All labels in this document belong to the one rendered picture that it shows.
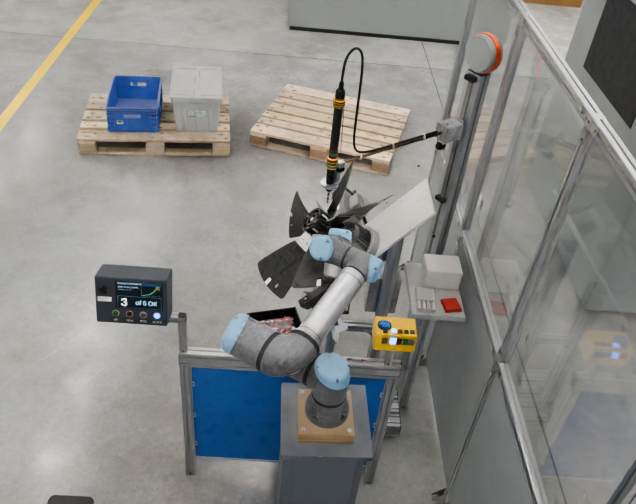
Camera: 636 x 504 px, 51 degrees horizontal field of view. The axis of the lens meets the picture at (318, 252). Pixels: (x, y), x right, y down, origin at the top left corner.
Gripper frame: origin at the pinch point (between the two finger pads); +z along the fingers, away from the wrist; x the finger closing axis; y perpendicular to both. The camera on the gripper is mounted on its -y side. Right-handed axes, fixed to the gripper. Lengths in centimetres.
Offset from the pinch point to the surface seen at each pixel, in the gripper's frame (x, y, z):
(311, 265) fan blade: 48, 26, -17
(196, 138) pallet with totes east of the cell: 335, 100, -76
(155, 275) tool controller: 60, -33, -8
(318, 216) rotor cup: 58, 34, -36
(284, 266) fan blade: 72, 29, -12
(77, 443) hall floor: 149, -28, 92
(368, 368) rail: 32, 50, 22
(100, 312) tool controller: 71, -48, 8
